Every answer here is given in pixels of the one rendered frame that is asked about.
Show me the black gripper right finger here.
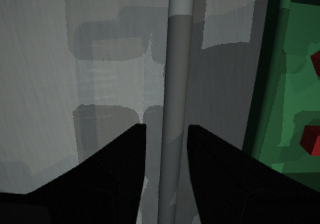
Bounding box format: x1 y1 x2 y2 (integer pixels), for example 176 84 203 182
187 124 320 224

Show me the green translucent tray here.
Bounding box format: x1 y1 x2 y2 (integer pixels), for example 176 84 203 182
241 0 320 192

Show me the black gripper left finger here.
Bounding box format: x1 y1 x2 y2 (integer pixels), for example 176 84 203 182
0 124 147 224

